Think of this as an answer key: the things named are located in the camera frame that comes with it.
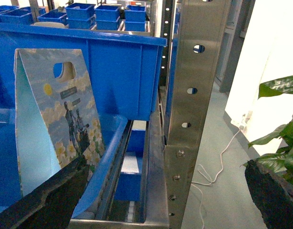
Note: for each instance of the large blue plastic bin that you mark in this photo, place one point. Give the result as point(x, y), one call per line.
point(124, 69)

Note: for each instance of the shallow blue plastic tray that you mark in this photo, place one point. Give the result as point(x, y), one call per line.
point(112, 126)

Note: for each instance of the green leafy plant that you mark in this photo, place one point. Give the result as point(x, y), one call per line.
point(280, 162)

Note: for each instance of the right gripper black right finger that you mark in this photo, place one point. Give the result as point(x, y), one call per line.
point(271, 194)

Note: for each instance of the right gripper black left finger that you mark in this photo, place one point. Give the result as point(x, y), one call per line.
point(50, 205)

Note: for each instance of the flower print gift bag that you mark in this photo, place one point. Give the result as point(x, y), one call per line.
point(56, 118)

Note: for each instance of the stainless steel rack post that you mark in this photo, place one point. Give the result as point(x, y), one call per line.
point(196, 46)

